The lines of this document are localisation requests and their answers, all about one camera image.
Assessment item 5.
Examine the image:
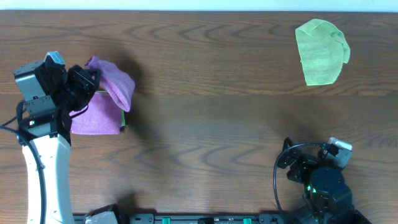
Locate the folded green cloth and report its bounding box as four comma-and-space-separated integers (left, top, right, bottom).
98, 90, 126, 129

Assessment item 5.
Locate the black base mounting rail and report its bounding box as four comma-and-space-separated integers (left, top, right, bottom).
73, 203, 284, 224

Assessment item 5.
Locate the light green crumpled cloth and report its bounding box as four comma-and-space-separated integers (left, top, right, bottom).
295, 19, 351, 86

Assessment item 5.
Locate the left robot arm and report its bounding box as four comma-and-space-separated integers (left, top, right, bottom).
13, 60, 101, 223

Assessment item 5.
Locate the purple microfiber cloth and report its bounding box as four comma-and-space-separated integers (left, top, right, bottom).
85, 56, 136, 112

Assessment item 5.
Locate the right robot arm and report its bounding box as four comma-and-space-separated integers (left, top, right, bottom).
272, 137, 370, 224

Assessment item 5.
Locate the folded purple cloth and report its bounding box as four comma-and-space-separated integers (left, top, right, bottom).
71, 91, 122, 135

